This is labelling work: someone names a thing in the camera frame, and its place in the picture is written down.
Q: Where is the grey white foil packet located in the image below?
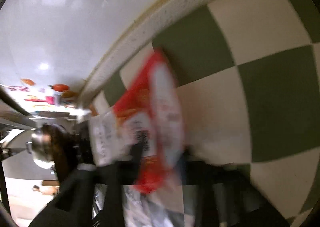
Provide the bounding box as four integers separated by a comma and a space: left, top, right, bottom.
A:
88, 109, 132, 167

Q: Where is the red white snack bag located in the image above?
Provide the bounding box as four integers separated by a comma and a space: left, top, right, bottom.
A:
113, 50, 184, 194

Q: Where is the steel pot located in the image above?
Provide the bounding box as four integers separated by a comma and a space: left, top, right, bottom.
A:
25, 123, 70, 169

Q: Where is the green white checkered mat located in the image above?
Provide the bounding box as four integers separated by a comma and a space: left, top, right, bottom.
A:
93, 0, 319, 226

